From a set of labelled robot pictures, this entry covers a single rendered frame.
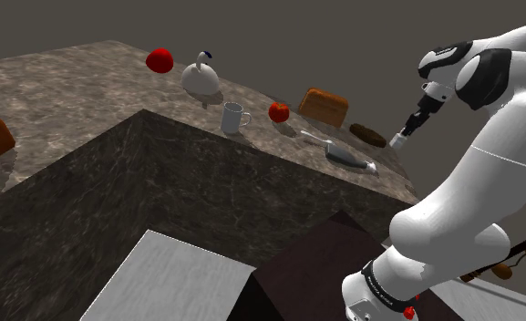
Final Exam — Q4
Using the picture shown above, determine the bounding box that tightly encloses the black rod with brown knobs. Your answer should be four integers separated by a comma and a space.
459, 228, 526, 284

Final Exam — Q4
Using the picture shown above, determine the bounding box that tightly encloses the red apple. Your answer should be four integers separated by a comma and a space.
145, 47, 175, 75

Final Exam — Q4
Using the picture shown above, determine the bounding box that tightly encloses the red tomato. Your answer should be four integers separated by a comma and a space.
268, 101, 291, 124

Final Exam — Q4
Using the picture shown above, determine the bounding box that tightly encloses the small white block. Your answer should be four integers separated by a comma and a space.
388, 131, 409, 150

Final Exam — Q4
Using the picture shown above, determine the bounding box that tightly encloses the brown bread loaf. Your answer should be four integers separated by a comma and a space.
297, 87, 350, 129

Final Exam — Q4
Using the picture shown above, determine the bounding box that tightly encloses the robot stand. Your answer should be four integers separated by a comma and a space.
226, 209, 465, 321

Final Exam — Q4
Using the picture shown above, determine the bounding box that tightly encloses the white kettle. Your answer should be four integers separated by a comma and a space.
180, 50, 222, 97

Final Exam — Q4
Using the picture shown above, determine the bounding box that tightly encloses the white mug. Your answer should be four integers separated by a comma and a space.
220, 101, 253, 135

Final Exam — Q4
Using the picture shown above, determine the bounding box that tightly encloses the grey and white kitchen spatula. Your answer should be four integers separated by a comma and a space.
299, 129, 378, 174

